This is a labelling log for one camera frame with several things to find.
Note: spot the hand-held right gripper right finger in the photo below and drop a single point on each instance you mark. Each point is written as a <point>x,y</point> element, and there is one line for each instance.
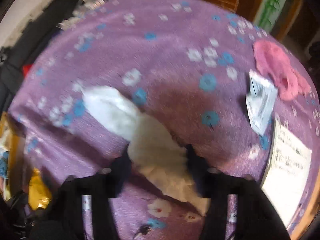
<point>197,170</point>

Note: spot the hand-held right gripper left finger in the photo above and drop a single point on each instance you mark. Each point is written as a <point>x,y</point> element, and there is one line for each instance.
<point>120,170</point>

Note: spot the white fluffy cloth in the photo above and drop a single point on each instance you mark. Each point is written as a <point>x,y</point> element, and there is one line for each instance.
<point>150,142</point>

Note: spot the small black clip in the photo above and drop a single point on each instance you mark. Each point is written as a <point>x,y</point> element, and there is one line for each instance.
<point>143,229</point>

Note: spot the yellow plastic bag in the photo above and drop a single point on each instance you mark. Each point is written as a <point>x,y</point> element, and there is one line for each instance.
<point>37,190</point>

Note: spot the white paper booklet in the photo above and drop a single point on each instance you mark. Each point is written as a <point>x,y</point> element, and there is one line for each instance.
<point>285,167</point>

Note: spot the white printed packet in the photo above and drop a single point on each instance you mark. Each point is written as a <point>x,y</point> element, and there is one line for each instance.
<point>261,100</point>

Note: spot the dark bag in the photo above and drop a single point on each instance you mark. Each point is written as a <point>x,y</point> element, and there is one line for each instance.
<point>15,217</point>

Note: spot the purple floral blanket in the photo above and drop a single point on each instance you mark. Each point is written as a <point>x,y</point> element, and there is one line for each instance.
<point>175,55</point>

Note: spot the pink fluffy cloth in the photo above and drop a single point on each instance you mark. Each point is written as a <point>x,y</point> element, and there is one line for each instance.
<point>275,60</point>

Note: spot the black leather sofa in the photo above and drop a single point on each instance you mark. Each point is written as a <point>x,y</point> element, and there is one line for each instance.
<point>37,30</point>

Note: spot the clear plastic bag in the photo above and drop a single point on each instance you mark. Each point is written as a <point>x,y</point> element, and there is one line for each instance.
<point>82,10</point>

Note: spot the green bamboo poster strip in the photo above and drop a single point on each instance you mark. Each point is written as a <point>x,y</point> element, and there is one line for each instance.
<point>272,2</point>

